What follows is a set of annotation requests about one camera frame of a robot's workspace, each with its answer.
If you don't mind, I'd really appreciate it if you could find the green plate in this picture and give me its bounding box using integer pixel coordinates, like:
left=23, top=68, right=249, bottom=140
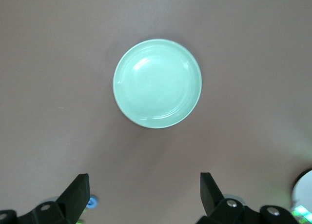
left=112, top=39, right=203, bottom=129

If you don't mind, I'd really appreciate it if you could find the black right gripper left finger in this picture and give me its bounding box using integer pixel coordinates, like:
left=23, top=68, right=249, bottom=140
left=0, top=173, right=90, bottom=224

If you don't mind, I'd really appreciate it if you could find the brown table cover mat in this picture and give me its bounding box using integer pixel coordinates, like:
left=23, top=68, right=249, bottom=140
left=0, top=0, right=312, bottom=224

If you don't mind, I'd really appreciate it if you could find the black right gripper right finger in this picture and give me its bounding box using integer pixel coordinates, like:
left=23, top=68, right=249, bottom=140
left=195, top=172, right=300, bottom=224

